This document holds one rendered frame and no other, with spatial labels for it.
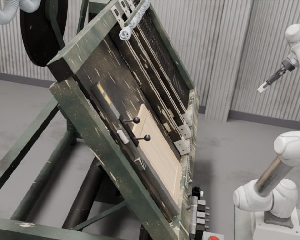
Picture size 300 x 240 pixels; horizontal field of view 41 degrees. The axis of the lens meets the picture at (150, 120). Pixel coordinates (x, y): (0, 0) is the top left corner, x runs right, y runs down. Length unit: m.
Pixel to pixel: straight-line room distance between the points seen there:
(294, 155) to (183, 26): 3.41
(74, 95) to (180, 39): 3.47
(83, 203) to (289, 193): 1.33
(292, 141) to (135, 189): 0.82
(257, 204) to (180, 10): 3.19
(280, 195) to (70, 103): 1.38
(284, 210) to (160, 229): 0.81
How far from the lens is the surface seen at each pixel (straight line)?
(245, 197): 2.49
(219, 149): 4.87
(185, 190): 2.72
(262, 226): 2.66
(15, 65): 6.12
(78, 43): 2.01
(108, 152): 2.00
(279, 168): 2.20
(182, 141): 2.98
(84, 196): 2.85
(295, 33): 2.17
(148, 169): 2.32
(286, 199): 2.59
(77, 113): 1.93
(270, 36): 5.21
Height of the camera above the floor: 2.58
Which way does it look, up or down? 29 degrees down
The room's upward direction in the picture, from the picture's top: 6 degrees clockwise
